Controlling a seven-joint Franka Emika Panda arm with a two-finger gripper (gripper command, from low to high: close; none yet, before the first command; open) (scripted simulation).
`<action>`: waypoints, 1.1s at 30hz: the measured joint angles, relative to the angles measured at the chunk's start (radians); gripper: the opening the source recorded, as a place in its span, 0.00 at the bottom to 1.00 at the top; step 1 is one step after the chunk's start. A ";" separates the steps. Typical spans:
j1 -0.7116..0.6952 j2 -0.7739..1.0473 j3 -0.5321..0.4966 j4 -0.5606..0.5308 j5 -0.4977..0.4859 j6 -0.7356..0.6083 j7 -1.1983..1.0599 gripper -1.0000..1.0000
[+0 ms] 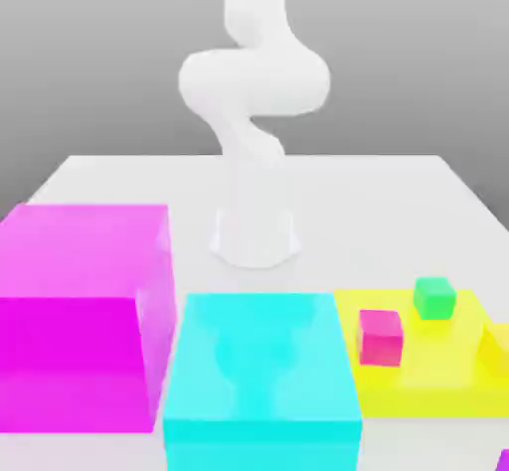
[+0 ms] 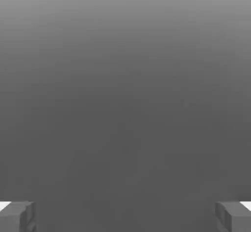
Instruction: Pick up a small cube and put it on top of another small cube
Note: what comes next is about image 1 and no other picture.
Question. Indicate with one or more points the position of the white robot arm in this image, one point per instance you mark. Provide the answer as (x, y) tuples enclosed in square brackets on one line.
[(254, 81)]

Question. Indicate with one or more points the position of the small red cube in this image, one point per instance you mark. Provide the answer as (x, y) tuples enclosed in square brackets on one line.
[(381, 340)]

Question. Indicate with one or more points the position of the small green cube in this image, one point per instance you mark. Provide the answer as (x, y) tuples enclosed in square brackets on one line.
[(434, 300)]

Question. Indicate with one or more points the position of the small yellow cube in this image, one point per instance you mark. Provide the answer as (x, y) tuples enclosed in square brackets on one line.
[(497, 349)]

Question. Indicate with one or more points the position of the small purple cube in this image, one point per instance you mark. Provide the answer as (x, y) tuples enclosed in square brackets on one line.
[(504, 462)]

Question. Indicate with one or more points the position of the large cyan box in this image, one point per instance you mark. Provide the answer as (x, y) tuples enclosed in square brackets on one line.
[(262, 359)]

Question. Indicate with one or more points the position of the large magenta box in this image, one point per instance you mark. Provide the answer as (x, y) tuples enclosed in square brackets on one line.
[(67, 359)]

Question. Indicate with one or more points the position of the large yellow box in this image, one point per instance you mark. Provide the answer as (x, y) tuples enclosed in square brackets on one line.
[(437, 379)]

